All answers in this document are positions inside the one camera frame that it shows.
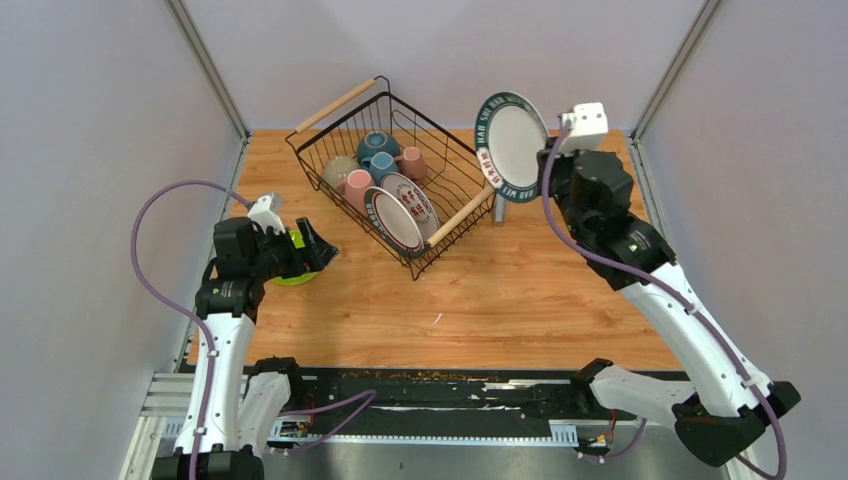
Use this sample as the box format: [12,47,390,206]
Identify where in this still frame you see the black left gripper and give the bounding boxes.
[248,217,337,282]

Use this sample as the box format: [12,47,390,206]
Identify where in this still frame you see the lime green plate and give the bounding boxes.
[271,230,317,286]

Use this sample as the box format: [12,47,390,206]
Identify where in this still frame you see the white plate green lettered rim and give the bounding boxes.
[474,91,548,203]

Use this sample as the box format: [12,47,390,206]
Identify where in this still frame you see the white plate red characters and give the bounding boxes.
[380,173,441,241]

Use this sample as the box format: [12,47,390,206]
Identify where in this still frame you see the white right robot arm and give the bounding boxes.
[537,134,801,478]

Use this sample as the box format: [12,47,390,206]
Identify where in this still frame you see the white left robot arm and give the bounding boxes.
[151,217,339,479]

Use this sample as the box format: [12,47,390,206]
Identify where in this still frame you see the pink cup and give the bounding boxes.
[344,169,375,215]

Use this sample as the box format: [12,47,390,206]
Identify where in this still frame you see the white plate dark striped rim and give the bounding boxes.
[364,186,426,258]

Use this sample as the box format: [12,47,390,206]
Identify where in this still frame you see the beige ceramic bowl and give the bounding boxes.
[322,155,360,194]

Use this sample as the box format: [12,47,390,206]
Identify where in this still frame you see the light blue mug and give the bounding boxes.
[360,152,399,186]

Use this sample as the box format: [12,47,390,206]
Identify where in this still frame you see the dark blue ceramic bowl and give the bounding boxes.
[357,130,401,160]

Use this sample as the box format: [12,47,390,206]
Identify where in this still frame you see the small mauve cup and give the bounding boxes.
[396,146,428,183]

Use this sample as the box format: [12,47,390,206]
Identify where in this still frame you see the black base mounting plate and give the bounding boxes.
[284,367,615,438]

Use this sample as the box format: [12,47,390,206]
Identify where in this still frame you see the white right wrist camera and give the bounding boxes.
[559,102,609,155]

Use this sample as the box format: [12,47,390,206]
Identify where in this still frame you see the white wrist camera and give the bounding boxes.
[247,192,286,235]
[559,102,609,155]

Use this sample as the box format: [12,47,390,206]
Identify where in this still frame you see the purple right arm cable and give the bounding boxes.
[540,127,790,480]

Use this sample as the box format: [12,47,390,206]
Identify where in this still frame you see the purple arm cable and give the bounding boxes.
[131,180,379,480]
[540,127,790,480]

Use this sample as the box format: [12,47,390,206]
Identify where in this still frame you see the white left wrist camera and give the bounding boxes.
[247,192,286,235]

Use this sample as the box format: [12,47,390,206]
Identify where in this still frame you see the grey cylindrical handle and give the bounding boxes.
[492,195,507,225]

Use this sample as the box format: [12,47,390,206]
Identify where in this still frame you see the black wire dish rack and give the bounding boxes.
[286,76,506,279]

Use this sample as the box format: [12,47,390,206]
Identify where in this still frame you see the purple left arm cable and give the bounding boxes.
[131,180,379,480]

